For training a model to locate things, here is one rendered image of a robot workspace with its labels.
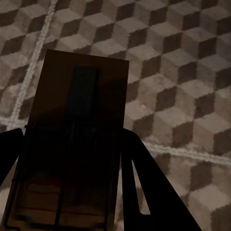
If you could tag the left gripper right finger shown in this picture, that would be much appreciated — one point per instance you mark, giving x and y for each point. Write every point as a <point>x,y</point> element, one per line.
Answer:
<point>168,212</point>

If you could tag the mousetrap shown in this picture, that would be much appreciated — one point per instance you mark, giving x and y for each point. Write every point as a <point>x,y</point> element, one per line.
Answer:
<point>66,176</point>

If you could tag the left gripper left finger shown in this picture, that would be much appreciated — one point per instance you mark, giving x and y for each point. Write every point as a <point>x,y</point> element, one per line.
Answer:
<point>10,148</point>

